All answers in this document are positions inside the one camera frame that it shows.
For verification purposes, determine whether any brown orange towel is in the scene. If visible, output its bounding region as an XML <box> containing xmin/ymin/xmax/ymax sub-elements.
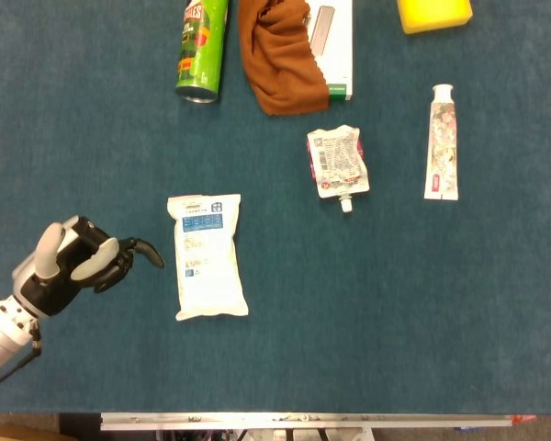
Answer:
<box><xmin>236</xmin><ymin>0</ymin><xmax>331</xmax><ymax>117</ymax></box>

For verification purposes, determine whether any white blue-labelled pouch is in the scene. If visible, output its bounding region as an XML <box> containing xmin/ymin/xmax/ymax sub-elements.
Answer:
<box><xmin>166</xmin><ymin>193</ymin><xmax>250</xmax><ymax>322</ymax></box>

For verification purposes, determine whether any floral white toothpaste tube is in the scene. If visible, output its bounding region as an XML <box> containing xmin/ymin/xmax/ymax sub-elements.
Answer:
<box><xmin>423</xmin><ymin>84</ymin><xmax>460</xmax><ymax>202</ymax></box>

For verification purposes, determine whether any crumpled white spout pouch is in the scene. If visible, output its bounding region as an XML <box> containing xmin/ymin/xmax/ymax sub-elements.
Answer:
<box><xmin>306</xmin><ymin>124</ymin><xmax>371</xmax><ymax>213</ymax></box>

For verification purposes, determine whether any green Pringles can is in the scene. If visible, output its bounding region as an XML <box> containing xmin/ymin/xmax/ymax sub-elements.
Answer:
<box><xmin>174</xmin><ymin>0</ymin><xmax>230</xmax><ymax>104</ymax></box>

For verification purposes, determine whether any blue felt table cloth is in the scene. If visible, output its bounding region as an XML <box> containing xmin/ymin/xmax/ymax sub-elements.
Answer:
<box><xmin>0</xmin><ymin>0</ymin><xmax>551</xmax><ymax>414</ymax></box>

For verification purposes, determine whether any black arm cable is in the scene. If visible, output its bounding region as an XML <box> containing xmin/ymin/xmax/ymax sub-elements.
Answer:
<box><xmin>0</xmin><ymin>320</ymin><xmax>44</xmax><ymax>395</ymax></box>

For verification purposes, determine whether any silver metal rail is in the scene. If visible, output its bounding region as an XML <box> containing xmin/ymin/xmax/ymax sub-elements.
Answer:
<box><xmin>99</xmin><ymin>411</ymin><xmax>538</xmax><ymax>432</ymax></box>

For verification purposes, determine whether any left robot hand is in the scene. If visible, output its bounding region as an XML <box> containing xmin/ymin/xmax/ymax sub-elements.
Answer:
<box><xmin>11</xmin><ymin>214</ymin><xmax>166</xmax><ymax>319</ymax></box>

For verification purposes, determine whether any yellow sponge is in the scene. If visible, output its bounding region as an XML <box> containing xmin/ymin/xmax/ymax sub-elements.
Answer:
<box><xmin>396</xmin><ymin>0</ymin><xmax>474</xmax><ymax>36</ymax></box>

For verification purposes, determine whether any white box with green stripe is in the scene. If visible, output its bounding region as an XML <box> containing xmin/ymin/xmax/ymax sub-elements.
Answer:
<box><xmin>302</xmin><ymin>0</ymin><xmax>354</xmax><ymax>101</ymax></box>

